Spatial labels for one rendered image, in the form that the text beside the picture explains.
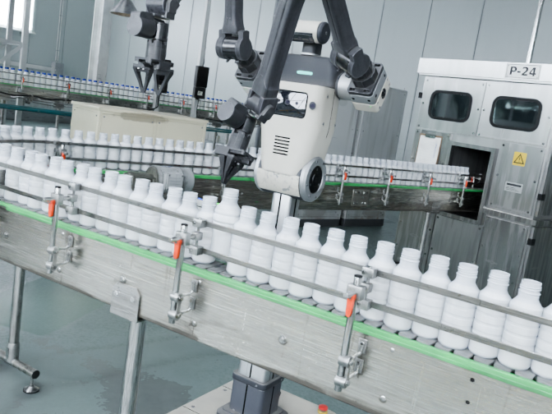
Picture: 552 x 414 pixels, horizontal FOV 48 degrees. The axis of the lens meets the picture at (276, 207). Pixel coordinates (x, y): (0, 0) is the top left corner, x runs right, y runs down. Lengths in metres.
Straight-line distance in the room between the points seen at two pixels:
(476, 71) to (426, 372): 4.09
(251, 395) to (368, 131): 6.19
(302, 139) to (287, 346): 0.85
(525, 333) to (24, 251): 1.41
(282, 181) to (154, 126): 3.67
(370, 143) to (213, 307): 6.86
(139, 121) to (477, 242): 3.03
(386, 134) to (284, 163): 6.43
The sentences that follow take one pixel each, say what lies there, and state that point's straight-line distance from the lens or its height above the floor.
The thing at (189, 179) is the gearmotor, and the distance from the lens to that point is 3.07.
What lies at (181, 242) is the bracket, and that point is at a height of 1.07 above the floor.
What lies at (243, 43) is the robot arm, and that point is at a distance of 2.14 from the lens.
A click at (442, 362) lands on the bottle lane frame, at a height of 0.98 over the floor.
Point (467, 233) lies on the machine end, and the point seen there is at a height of 0.65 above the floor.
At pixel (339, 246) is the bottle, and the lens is 1.35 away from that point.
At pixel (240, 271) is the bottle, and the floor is 1.02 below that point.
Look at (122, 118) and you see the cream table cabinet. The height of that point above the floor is 1.11.
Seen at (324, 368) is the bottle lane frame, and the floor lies 0.88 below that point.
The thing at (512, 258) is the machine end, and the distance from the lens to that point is 4.97.
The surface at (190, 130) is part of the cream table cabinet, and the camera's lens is 5.88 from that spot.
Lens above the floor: 1.41
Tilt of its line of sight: 9 degrees down
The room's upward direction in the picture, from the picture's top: 9 degrees clockwise
